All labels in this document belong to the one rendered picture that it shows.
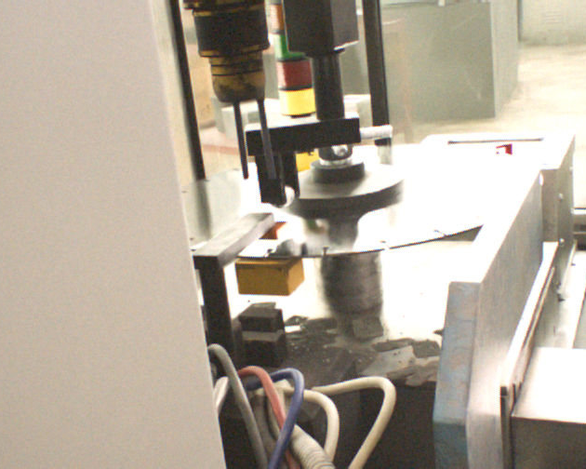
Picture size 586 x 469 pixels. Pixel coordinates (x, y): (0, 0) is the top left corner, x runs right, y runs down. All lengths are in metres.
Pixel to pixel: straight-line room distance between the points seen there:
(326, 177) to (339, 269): 0.08
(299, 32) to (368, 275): 0.23
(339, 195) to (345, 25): 0.14
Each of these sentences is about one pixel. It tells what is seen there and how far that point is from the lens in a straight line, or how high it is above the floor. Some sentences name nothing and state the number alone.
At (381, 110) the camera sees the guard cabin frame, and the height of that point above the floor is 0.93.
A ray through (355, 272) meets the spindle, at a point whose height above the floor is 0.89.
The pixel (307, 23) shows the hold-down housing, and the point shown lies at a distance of 0.65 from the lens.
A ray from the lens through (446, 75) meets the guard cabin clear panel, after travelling 1.20.
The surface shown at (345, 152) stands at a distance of 0.71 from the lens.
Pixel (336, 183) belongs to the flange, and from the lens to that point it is 0.74.
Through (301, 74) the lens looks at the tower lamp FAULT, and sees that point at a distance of 1.03.
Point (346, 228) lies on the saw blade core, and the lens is 0.66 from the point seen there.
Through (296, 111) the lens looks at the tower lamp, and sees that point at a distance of 1.04.
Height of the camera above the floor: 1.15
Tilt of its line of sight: 18 degrees down
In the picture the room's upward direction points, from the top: 7 degrees counter-clockwise
